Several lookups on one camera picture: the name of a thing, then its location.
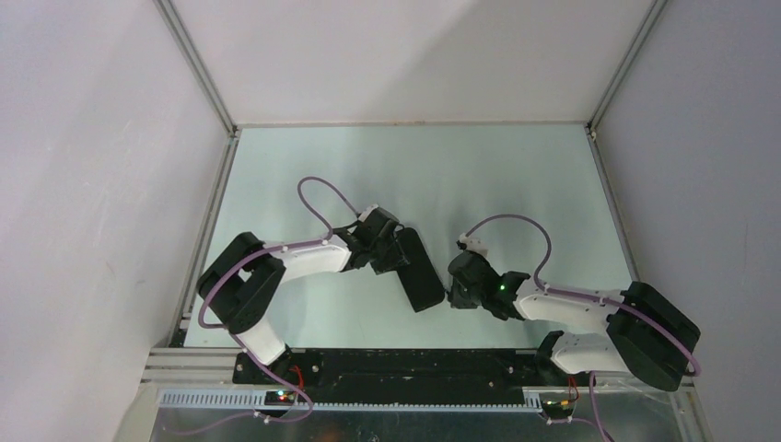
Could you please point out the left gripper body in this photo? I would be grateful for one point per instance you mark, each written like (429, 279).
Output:
(387, 257)

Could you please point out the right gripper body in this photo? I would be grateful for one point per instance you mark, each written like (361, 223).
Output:
(463, 298)

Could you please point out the black zip tool case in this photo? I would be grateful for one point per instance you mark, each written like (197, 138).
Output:
(419, 278)

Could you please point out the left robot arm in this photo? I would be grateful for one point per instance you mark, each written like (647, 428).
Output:
(238, 287)

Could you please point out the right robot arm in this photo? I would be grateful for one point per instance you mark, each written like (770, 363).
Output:
(634, 331)

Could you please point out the right controller board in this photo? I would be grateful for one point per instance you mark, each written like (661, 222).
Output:
(563, 406)

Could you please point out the controller board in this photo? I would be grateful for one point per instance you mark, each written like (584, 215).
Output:
(563, 406)
(280, 398)

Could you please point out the left controller board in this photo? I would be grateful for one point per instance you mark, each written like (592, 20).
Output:
(280, 398)

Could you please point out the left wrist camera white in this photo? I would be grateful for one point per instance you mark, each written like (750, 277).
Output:
(362, 217)

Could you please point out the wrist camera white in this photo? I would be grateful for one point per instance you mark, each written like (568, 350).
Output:
(472, 244)
(362, 217)

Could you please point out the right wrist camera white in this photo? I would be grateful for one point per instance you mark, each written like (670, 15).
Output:
(472, 244)

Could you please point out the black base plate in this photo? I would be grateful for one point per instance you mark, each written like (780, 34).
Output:
(410, 376)

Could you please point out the aluminium front rail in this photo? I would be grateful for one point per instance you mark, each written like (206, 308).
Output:
(204, 376)

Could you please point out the aluminium corner frame post left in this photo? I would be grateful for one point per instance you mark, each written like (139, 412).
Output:
(184, 41)

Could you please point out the aluminium corner frame post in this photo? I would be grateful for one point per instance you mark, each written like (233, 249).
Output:
(184, 41)
(636, 44)

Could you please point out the aluminium corner frame post right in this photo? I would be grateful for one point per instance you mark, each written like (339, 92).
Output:
(636, 44)

